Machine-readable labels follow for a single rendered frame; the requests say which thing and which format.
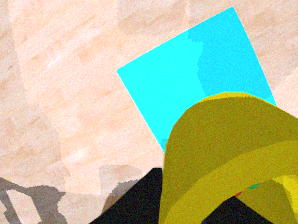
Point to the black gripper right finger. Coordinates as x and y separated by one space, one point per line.
233 211

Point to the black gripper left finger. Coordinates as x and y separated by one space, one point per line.
139 205

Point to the green marble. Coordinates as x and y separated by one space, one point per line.
253 186

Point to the light wooden bar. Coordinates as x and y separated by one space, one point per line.
109 201

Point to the yellow cup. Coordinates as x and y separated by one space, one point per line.
222 145

